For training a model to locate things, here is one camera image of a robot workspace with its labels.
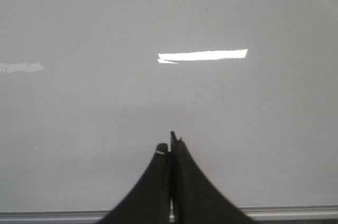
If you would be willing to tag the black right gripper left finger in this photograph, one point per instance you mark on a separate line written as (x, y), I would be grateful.
(149, 200)

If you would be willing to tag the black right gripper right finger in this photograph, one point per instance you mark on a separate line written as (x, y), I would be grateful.
(195, 198)

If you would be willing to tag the white whiteboard with aluminium frame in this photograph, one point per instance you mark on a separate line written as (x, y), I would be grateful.
(90, 87)

